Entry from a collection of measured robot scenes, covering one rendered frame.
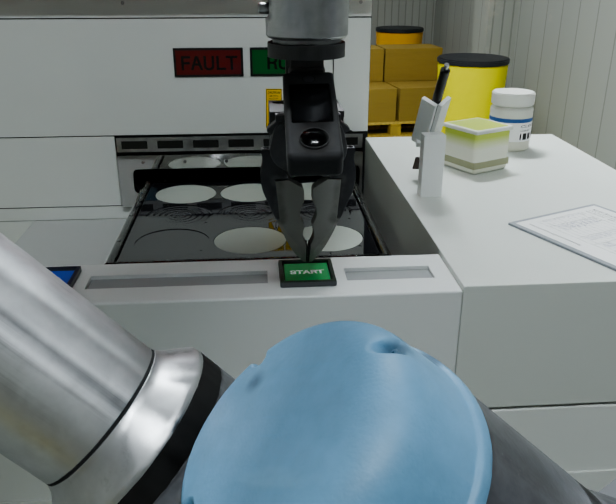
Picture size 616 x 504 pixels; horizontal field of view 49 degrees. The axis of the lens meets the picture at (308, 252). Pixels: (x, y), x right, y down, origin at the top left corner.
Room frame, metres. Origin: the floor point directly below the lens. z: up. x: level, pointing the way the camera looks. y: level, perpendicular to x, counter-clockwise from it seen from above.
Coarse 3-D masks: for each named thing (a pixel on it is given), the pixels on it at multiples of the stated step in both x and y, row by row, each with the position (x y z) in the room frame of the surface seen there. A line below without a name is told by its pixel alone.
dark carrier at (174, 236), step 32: (352, 192) 1.10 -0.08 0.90; (160, 224) 0.94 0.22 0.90; (192, 224) 0.94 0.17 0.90; (224, 224) 0.94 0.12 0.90; (256, 224) 0.94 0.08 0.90; (352, 224) 0.94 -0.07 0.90; (128, 256) 0.82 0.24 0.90; (160, 256) 0.82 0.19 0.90; (192, 256) 0.82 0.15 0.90; (224, 256) 0.82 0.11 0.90; (256, 256) 0.82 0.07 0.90; (288, 256) 0.82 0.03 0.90
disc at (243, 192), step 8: (240, 184) 1.14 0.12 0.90; (248, 184) 1.14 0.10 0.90; (256, 184) 1.14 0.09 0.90; (224, 192) 1.10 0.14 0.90; (232, 192) 1.10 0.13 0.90; (240, 192) 1.10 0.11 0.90; (248, 192) 1.10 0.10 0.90; (256, 192) 1.10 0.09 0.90; (240, 200) 1.05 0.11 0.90; (248, 200) 1.05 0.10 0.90; (256, 200) 1.05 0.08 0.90
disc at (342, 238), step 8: (304, 232) 0.91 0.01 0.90; (336, 232) 0.91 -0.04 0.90; (344, 232) 0.91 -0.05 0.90; (352, 232) 0.91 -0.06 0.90; (336, 240) 0.88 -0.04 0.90; (344, 240) 0.88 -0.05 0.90; (352, 240) 0.88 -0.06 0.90; (360, 240) 0.88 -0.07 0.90; (328, 248) 0.85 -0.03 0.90; (336, 248) 0.85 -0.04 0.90; (344, 248) 0.85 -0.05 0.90
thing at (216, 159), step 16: (128, 160) 1.17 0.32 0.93; (144, 160) 1.18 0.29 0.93; (160, 160) 1.18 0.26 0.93; (176, 160) 1.18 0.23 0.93; (192, 160) 1.18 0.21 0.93; (208, 160) 1.19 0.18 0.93; (224, 160) 1.19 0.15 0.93; (240, 160) 1.19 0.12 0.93; (256, 160) 1.19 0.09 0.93; (128, 176) 1.17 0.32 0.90; (128, 192) 1.17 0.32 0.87
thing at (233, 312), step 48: (96, 288) 0.61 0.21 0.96; (144, 288) 0.60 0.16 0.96; (192, 288) 0.60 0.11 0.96; (240, 288) 0.60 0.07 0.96; (288, 288) 0.60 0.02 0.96; (336, 288) 0.60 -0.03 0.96; (384, 288) 0.60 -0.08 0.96; (432, 288) 0.60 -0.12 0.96; (144, 336) 0.57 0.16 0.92; (192, 336) 0.58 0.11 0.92; (240, 336) 0.58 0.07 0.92; (288, 336) 0.58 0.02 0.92; (432, 336) 0.59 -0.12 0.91
